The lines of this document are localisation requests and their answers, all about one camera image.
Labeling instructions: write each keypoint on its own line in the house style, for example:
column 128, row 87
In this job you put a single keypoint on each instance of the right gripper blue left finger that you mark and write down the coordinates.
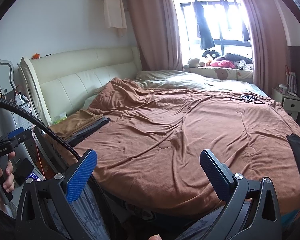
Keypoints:
column 78, row 174

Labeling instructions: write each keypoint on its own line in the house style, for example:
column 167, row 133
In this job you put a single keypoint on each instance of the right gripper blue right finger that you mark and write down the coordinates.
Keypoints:
column 219, row 175

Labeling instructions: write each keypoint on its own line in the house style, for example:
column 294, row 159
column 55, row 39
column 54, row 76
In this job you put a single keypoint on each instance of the brown printed t-shirt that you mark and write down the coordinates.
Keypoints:
column 66, row 128

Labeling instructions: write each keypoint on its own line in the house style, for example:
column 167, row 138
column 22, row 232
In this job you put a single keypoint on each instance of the folded grey clothes stack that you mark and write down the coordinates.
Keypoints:
column 86, row 132

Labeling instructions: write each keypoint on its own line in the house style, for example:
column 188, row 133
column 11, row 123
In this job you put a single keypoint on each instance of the pile of clothes on sill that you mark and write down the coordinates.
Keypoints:
column 212, row 58

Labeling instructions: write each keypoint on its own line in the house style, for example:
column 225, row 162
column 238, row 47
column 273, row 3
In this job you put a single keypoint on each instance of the person's left hand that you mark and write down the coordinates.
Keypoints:
column 8, row 184

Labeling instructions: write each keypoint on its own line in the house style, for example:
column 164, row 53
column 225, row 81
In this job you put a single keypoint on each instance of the smartphone with lit screen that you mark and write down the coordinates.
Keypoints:
column 32, row 177

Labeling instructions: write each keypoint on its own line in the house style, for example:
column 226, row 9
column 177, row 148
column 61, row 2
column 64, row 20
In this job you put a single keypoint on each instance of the person's patterned trouser legs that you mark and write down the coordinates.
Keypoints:
column 88, row 212

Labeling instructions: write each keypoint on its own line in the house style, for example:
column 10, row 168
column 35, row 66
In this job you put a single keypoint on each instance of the green tissue pack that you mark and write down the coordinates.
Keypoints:
column 59, row 118

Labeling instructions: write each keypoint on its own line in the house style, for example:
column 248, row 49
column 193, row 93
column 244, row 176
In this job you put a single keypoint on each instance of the salmon pink bed blanket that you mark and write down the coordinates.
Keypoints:
column 148, row 154

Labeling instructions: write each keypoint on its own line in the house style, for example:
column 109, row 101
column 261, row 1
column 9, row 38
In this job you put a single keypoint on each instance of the cream padded headboard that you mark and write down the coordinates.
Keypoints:
column 62, row 82

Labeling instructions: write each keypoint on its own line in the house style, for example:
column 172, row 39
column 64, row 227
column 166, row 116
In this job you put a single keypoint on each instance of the white bedside cabinet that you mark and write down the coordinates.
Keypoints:
column 290, row 103

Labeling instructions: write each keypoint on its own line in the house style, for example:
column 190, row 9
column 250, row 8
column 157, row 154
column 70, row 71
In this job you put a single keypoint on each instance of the window seat cushion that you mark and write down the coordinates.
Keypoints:
column 222, row 73

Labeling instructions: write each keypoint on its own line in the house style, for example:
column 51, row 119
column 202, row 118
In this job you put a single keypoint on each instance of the items on bedside cabinet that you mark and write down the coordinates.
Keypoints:
column 291, row 85

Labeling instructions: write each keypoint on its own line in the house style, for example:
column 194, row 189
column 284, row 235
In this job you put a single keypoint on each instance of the olive green duvet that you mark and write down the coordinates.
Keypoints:
column 171, row 79

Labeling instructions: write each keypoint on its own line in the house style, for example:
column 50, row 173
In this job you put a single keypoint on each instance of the hanging dark garment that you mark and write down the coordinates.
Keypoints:
column 203, row 30

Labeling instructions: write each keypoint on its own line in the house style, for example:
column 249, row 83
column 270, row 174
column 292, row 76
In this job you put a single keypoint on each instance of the right pink curtain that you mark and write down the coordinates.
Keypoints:
column 270, row 50

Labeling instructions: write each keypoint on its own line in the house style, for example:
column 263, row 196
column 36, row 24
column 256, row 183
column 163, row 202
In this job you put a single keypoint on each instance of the pink curtain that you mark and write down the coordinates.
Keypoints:
column 157, row 34
column 270, row 50

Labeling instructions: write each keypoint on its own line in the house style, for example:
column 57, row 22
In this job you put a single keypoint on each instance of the hanging cream garment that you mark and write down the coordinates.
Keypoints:
column 114, row 15

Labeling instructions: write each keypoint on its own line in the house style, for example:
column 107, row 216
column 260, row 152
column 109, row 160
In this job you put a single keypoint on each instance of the left pink curtain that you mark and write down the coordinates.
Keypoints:
column 157, row 34

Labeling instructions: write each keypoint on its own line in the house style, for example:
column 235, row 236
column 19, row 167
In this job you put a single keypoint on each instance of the white wire shelf unit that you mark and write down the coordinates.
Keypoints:
column 11, row 122

